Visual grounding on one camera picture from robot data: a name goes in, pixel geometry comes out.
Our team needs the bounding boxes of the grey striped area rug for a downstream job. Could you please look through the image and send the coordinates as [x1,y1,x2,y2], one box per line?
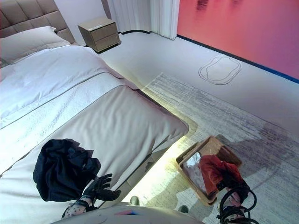
[121,72,299,224]

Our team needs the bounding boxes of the black garment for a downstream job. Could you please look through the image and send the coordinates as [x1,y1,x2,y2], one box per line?
[32,139,101,203]

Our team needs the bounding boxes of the brown wicker basket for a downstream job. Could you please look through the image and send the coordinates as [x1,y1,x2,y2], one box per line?
[175,135,243,206]

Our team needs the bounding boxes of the white garment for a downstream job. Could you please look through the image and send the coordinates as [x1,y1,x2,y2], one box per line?
[182,153,211,196]

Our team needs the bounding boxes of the brown two-drawer nightstand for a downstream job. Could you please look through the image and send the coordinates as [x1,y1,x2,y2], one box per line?
[78,16,121,54]

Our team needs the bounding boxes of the brown padded headboard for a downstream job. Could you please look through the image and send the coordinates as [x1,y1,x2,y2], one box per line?
[0,0,75,45]

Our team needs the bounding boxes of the grey robot torso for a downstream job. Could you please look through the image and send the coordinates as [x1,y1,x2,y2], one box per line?
[50,205,204,224]

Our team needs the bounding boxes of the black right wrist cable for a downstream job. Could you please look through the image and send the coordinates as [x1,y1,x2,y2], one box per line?
[219,184,257,224]

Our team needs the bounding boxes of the red orange garment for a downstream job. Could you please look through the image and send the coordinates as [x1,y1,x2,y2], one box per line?
[199,155,243,194]

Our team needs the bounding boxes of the white textured blanket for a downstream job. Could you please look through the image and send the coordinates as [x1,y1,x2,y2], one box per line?
[0,76,128,175]

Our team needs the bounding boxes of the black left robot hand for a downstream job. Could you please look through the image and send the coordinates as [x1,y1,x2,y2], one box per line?
[81,173,121,203]

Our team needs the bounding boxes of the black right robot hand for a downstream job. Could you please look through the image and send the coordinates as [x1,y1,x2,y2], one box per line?
[216,178,250,195]

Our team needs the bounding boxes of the plain beige pillow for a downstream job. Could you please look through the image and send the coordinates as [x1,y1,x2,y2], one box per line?
[0,26,71,68]

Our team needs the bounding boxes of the white pleated curtain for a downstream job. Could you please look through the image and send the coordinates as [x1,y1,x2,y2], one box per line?
[107,0,180,41]

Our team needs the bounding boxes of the white smooth duvet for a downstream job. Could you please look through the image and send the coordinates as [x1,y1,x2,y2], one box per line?
[0,45,124,129]

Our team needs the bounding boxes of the large grey bed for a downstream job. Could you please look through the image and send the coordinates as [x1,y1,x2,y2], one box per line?
[98,137,187,210]
[0,85,189,224]

